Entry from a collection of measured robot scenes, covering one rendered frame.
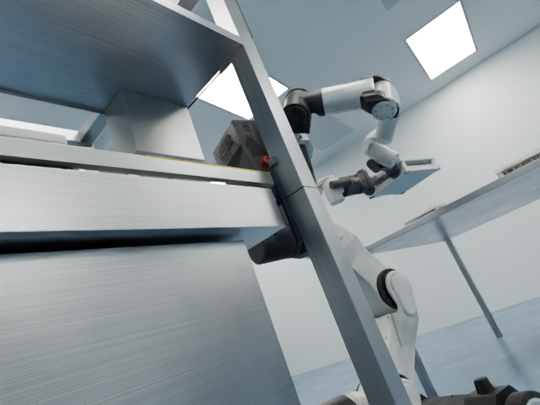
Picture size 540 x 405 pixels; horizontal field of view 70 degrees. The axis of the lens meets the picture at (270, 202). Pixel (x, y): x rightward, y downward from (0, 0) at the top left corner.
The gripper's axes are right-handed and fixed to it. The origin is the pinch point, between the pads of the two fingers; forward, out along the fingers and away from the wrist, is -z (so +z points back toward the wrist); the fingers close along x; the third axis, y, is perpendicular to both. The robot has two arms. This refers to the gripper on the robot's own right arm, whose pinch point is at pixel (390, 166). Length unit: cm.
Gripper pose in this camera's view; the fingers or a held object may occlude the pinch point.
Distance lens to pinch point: 174.1
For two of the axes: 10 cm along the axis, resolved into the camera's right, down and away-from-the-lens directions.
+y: 8.1, -4.6, -3.5
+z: -4.6, -1.4, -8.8
